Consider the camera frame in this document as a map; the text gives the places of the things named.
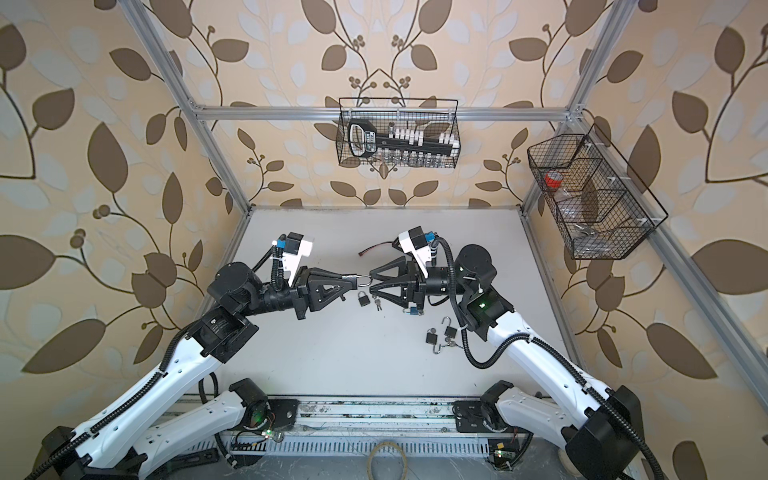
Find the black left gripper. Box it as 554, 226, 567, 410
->
234, 264, 348, 324

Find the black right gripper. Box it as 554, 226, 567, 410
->
372, 257, 472, 313

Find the black padlock with key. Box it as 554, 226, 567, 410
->
357, 291, 382, 311

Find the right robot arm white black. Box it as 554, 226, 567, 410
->
370, 238, 665, 479

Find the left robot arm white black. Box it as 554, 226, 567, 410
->
29, 257, 359, 479

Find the black padlock right open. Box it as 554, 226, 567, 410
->
425, 328, 441, 355

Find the black tool set in basket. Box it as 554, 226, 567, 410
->
346, 119, 461, 158

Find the aluminium back crossbar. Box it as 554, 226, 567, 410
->
191, 105, 571, 123

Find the red item in basket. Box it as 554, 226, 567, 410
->
544, 170, 564, 191

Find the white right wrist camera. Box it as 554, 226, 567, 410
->
397, 226, 435, 278

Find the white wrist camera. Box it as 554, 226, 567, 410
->
397, 226, 435, 278
271, 232, 314, 290

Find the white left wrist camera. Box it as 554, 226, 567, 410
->
271, 232, 314, 290

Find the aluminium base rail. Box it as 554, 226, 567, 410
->
155, 393, 541, 460

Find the back wire basket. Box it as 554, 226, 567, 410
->
335, 96, 462, 169

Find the wire basket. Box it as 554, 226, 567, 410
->
527, 125, 668, 260
335, 96, 462, 169

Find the rope ring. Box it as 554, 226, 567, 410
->
366, 441, 410, 480

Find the right wire basket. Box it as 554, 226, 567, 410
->
527, 125, 668, 260

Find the aluminium frame post left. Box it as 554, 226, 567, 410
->
118, 0, 251, 215

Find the aluminium frame post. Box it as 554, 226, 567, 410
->
518, 0, 640, 216
118, 0, 251, 215

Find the aluminium frame post right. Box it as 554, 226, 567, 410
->
518, 0, 640, 216

